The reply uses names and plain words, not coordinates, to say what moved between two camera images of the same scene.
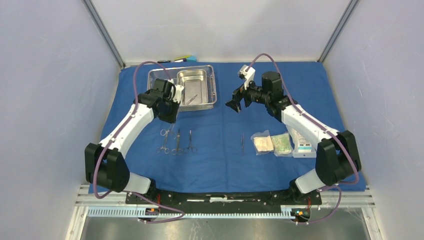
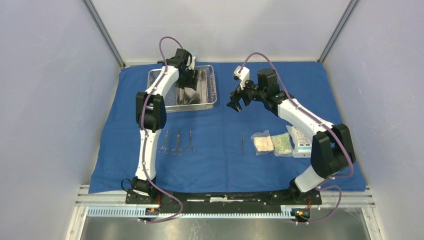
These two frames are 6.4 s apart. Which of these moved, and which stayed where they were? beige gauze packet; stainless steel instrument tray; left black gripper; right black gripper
Moved: left black gripper
Stayed: beige gauze packet; right black gripper; stainless steel instrument tray
